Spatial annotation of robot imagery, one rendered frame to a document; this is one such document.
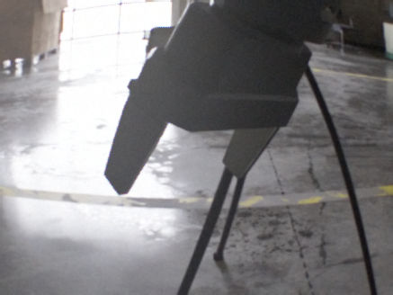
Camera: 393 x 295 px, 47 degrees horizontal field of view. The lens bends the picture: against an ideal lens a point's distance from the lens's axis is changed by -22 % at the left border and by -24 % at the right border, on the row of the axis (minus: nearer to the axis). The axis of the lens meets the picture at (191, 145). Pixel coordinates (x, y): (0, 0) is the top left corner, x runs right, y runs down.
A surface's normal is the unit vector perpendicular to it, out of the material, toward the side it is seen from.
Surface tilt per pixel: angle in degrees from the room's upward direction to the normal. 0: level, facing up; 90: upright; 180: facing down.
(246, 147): 82
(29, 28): 90
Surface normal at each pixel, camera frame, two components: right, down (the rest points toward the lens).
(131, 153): -0.72, 0.07
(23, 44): 0.00, 0.29
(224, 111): 0.57, 0.63
